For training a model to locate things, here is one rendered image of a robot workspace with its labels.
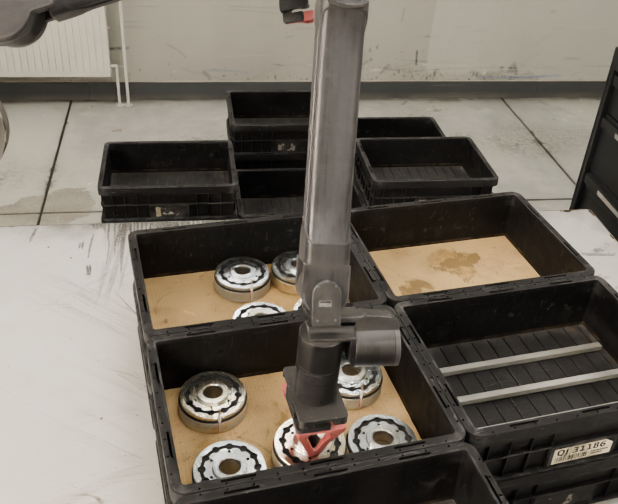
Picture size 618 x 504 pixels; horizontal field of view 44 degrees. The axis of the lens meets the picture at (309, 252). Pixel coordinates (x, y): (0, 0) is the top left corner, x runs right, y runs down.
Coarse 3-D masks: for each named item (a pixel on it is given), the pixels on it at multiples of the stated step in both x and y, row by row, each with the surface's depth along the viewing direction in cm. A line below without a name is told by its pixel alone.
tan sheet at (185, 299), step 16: (208, 272) 147; (160, 288) 142; (176, 288) 142; (192, 288) 143; (208, 288) 143; (272, 288) 144; (160, 304) 138; (176, 304) 138; (192, 304) 139; (208, 304) 139; (224, 304) 139; (240, 304) 139; (288, 304) 140; (160, 320) 134; (176, 320) 135; (192, 320) 135; (208, 320) 135
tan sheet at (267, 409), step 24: (264, 384) 123; (384, 384) 124; (168, 408) 117; (264, 408) 119; (288, 408) 119; (384, 408) 120; (192, 432) 114; (240, 432) 114; (264, 432) 115; (192, 456) 110; (264, 456) 111
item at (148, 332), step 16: (192, 224) 142; (208, 224) 142; (224, 224) 143; (240, 224) 144; (128, 240) 137; (352, 240) 141; (368, 272) 133; (144, 288) 126; (144, 304) 124; (352, 304) 125; (368, 304) 125; (384, 304) 126; (144, 320) 119; (224, 320) 120; (240, 320) 120; (256, 320) 120; (144, 336) 118
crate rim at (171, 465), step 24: (168, 336) 116; (192, 336) 116; (408, 336) 119; (432, 384) 111; (168, 432) 101; (456, 432) 103; (168, 456) 98; (336, 456) 99; (360, 456) 99; (168, 480) 94; (216, 480) 95; (240, 480) 95
